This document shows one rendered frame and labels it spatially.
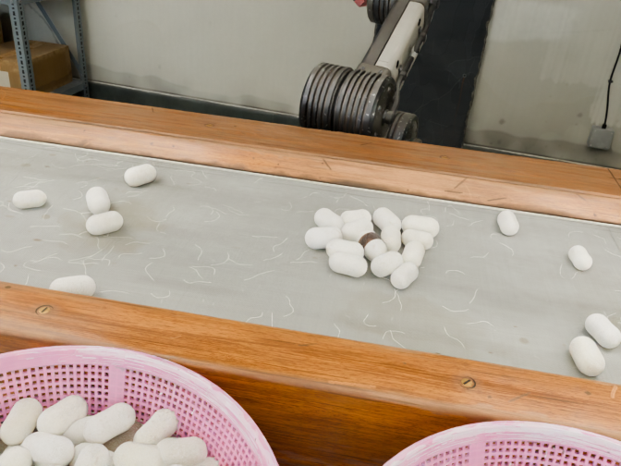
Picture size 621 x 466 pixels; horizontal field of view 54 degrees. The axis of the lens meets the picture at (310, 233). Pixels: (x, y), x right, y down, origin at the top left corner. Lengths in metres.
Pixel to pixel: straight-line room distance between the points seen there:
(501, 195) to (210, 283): 0.37
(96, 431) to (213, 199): 0.33
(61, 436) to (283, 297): 0.21
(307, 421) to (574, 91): 2.38
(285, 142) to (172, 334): 0.38
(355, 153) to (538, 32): 1.94
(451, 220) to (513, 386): 0.28
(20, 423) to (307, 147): 0.47
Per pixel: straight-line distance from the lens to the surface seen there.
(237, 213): 0.64
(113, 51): 3.11
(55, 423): 0.43
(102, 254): 0.58
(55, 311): 0.48
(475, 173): 0.75
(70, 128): 0.82
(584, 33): 2.66
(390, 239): 0.58
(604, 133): 2.73
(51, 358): 0.44
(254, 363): 0.42
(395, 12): 1.12
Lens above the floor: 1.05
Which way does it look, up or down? 30 degrees down
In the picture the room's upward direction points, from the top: 6 degrees clockwise
